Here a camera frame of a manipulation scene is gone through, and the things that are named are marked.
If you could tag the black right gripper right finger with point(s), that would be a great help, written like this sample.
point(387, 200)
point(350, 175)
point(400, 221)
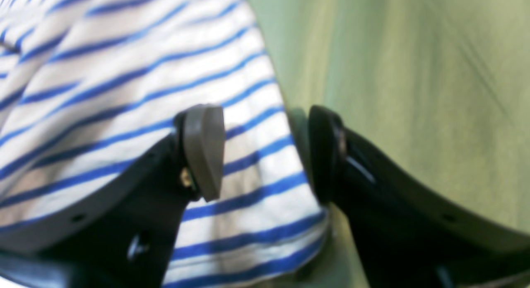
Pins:
point(408, 236)

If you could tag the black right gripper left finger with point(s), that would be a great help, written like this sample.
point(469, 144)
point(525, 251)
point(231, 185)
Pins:
point(123, 235)

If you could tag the blue white striped t-shirt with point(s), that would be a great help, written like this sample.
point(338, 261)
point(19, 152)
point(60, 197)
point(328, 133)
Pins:
point(88, 86)

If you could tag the green table cloth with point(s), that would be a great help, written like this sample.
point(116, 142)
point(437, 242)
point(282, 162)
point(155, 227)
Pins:
point(441, 86)

